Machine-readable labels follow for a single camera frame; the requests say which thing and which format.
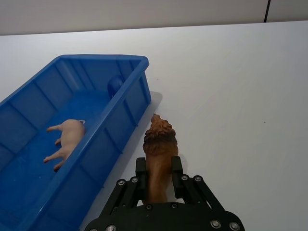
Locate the pink pig toy figure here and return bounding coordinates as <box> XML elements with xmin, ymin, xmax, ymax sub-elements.
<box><xmin>43</xmin><ymin>119</ymin><xmax>87</xmax><ymax>172</ymax></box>

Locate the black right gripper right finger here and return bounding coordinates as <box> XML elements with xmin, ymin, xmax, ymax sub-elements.
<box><xmin>171</xmin><ymin>156</ymin><xmax>226</xmax><ymax>211</ymax></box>

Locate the brown lion toy figure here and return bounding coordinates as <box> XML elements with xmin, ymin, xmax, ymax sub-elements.
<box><xmin>143</xmin><ymin>113</ymin><xmax>180</xmax><ymax>205</ymax></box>

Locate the blue plastic bin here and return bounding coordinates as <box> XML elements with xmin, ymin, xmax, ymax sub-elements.
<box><xmin>0</xmin><ymin>54</ymin><xmax>152</xmax><ymax>231</ymax></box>

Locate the dark vertical wall strip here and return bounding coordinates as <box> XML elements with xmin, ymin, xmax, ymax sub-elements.
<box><xmin>263</xmin><ymin>0</ymin><xmax>272</xmax><ymax>24</ymax></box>

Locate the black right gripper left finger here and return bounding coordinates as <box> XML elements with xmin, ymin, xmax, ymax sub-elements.
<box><xmin>102</xmin><ymin>157</ymin><xmax>148</xmax><ymax>215</ymax></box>

